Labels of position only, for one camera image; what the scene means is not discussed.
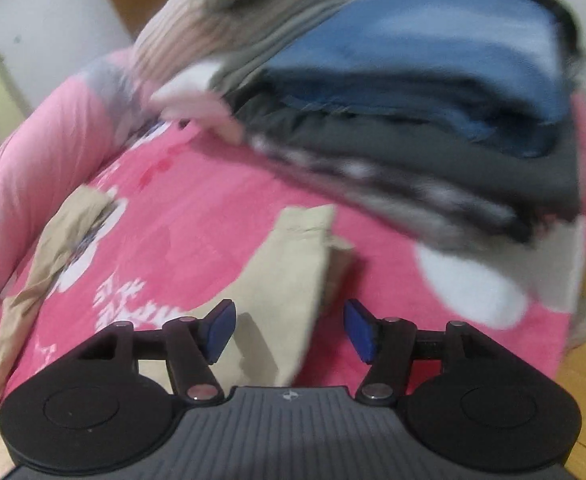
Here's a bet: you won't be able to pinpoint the blue folded jeans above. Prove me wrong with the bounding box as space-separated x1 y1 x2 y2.
263 0 574 158

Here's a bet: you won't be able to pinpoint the pink waffle knit cloth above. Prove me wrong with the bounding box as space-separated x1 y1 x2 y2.
132 0 356 91

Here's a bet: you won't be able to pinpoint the plaid folded garment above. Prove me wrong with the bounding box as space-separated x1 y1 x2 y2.
250 135 529 256

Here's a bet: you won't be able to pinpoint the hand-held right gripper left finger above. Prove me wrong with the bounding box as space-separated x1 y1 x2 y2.
75 299 237 406

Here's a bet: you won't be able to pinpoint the black cloth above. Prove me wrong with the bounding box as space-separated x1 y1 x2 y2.
493 0 586 61

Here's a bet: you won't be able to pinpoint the pale pink folded garment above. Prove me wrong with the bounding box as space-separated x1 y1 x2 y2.
153 92 246 143

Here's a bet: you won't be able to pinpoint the pink floral blanket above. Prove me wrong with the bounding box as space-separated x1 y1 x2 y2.
0 95 586 386

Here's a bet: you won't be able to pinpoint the pink grey floral duvet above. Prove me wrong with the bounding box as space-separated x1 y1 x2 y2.
0 50 174 331

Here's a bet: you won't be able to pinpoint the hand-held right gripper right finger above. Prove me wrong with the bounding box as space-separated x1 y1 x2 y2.
343 299 499 406

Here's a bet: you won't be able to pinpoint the beige pants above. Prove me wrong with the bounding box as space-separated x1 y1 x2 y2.
0 187 356 480

